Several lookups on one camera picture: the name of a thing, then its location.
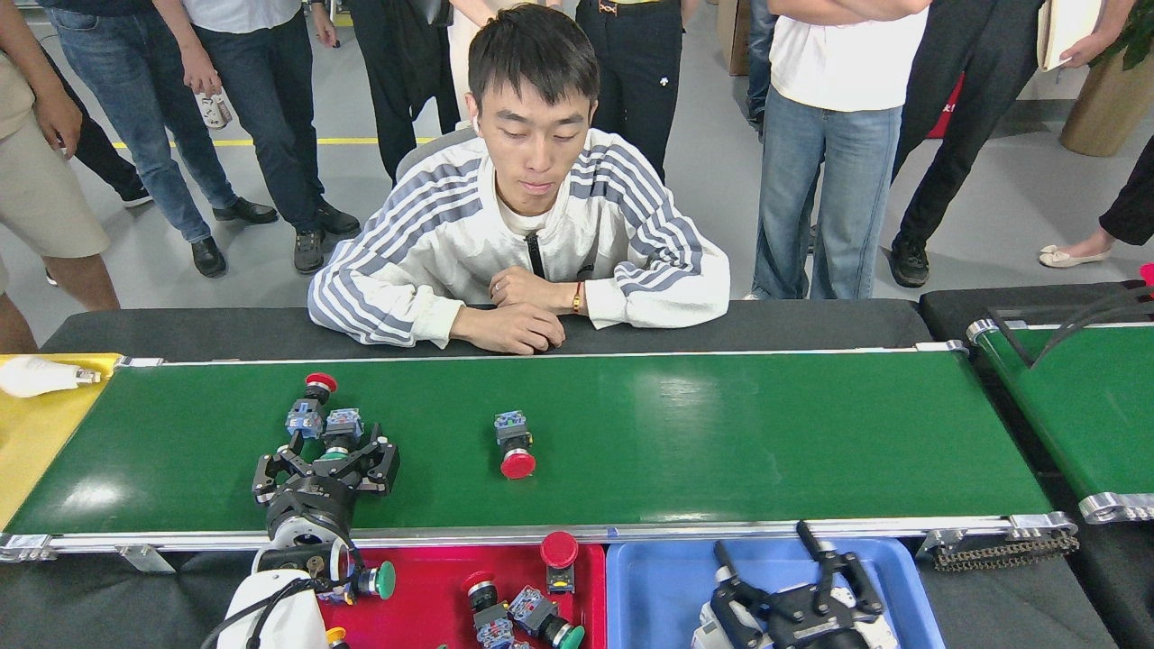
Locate blue plastic tray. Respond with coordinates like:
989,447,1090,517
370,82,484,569
606,538,946,649

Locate green feeder conveyor belt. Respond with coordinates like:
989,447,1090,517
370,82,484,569
966,317,1154,526

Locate seated person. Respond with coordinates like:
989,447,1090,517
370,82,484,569
307,3,731,352

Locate green push button switch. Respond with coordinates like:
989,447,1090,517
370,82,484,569
320,560,398,607
508,586,587,649
321,408,366,462

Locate red plastic tray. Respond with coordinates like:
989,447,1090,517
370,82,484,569
311,543,607,649

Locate standing person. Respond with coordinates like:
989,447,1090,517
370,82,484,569
153,0,362,276
888,0,1137,289
744,0,931,301
0,0,123,354
41,0,280,279
577,0,700,181
746,0,778,136
446,0,479,123
68,86,154,210
1037,135,1154,270
347,0,463,186

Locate grey chair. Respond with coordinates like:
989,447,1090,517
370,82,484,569
395,126,479,181

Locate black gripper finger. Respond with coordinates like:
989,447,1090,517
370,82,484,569
254,433,316,504
717,541,794,632
798,521,866,614
338,424,400,495

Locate tan plant pot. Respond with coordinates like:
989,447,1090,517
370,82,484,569
1059,50,1154,159

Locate cardboard box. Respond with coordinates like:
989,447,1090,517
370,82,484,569
717,0,752,78

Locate seated person's right hand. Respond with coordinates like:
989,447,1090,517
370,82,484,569
453,302,567,355

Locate seated person's left hand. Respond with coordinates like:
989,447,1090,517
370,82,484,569
491,267,576,312

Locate yellow plastic tray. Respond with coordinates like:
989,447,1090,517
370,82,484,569
0,353,123,528

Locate long green conveyor belt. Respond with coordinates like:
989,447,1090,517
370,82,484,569
0,341,1081,564

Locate red floor sign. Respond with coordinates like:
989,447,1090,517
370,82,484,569
927,72,966,141

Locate black cables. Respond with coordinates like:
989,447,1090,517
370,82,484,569
987,287,1154,369

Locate black drive chain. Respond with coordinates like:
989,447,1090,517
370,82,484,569
929,532,1081,572

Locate white light bulb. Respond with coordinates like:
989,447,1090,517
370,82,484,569
0,356,102,399

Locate green plant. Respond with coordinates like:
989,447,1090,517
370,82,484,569
1095,0,1154,73

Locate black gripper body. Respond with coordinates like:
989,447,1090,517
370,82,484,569
266,473,357,537
753,611,871,649

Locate cream notebook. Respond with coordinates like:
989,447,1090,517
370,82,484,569
1035,0,1105,73

